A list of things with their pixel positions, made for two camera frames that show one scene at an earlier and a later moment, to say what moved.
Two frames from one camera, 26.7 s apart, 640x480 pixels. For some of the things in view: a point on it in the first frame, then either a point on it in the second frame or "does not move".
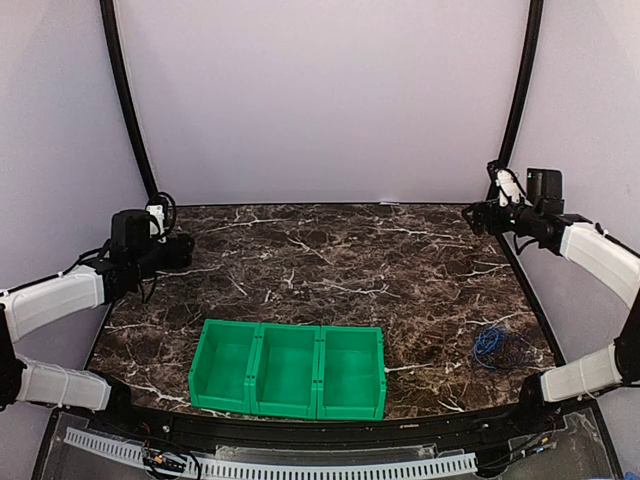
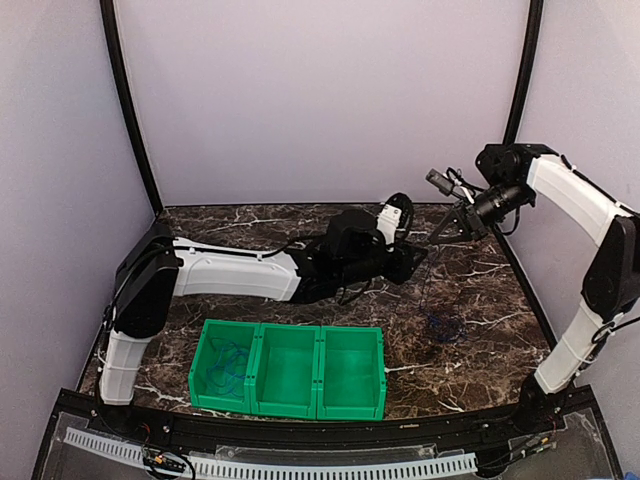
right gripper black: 480,208 to 476,230
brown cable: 515,353 to 449,336
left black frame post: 107,13 does not move
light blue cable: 489,339 to 227,369
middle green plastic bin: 285,374 does not move
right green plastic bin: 351,378 does not move
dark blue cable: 490,341 to 444,328
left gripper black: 181,255 to 405,264
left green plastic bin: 221,368 does not move
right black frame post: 534,21 does not move
